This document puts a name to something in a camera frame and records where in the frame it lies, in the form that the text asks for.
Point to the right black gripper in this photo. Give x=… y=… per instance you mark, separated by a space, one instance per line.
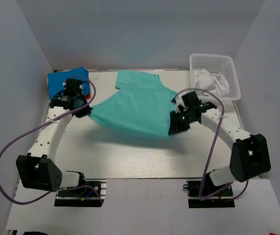
x=175 y=127

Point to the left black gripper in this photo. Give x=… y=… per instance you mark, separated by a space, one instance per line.
x=84 y=113

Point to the teal t shirt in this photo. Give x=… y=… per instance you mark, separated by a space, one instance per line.
x=141 y=105

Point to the white t shirt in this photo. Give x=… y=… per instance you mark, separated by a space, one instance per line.
x=215 y=83

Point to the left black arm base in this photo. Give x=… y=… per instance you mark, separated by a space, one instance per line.
x=83 y=197

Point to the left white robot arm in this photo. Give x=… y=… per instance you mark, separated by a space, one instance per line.
x=37 y=169

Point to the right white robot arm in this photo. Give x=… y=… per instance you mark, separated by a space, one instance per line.
x=249 y=152

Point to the white plastic basket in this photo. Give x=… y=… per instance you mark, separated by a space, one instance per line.
x=218 y=65

